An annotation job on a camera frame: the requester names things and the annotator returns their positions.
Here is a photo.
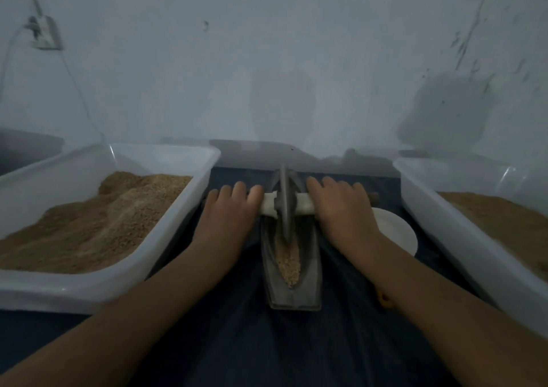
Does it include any person's left forearm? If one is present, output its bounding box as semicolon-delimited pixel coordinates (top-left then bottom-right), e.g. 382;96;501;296
0;245;241;387

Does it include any iron grinding wheel with handle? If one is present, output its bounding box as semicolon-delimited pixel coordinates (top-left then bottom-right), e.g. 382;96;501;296
200;165;381;243

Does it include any person's right forearm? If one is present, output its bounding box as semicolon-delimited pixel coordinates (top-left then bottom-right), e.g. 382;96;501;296
342;233;548;387

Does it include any white plastic bin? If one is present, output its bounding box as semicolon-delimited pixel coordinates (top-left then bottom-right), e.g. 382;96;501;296
392;156;548;340
0;143;221;315

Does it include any white wall socket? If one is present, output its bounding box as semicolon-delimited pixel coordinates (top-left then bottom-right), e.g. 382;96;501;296
27;15;64;52

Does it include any layer of brown ground grain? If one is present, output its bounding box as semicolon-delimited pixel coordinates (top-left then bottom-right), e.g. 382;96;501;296
437;191;548;283

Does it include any gray metal boat-shaped grinding trough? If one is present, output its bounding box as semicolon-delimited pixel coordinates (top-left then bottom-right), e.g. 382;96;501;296
260;169;323;312

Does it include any white round bowl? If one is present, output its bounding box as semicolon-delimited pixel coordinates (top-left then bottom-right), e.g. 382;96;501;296
371;207;418;257

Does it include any dark blue table cloth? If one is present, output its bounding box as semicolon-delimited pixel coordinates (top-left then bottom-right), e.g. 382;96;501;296
0;166;494;387

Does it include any person's right hand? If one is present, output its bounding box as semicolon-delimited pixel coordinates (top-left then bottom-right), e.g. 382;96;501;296
305;176;380;257

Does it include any person's left hand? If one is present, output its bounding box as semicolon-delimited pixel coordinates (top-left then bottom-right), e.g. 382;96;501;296
193;181;265;268

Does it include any crushed grain in trough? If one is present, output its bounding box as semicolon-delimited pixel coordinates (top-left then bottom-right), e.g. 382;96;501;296
274;227;301;289

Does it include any heap of brown coarse grain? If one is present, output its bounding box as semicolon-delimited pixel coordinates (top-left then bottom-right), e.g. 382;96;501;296
0;171;194;275

